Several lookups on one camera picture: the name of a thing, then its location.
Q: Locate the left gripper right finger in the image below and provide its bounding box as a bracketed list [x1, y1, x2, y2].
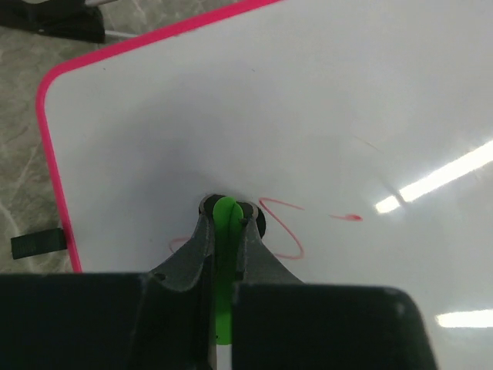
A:
[231, 203, 438, 369]

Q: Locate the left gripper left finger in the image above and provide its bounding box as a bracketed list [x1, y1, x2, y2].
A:
[1, 195, 216, 369]

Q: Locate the green whiteboard eraser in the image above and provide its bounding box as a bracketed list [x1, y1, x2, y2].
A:
[213, 197, 243, 369]

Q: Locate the pink framed whiteboard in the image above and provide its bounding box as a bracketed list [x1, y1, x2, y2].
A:
[36, 1, 492, 369]

